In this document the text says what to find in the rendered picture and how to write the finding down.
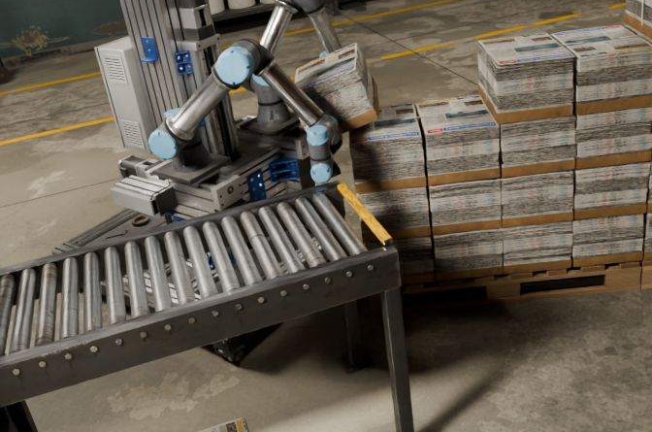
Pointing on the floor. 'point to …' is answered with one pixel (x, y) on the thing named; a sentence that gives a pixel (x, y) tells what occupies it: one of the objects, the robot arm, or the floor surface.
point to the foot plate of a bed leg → (357, 364)
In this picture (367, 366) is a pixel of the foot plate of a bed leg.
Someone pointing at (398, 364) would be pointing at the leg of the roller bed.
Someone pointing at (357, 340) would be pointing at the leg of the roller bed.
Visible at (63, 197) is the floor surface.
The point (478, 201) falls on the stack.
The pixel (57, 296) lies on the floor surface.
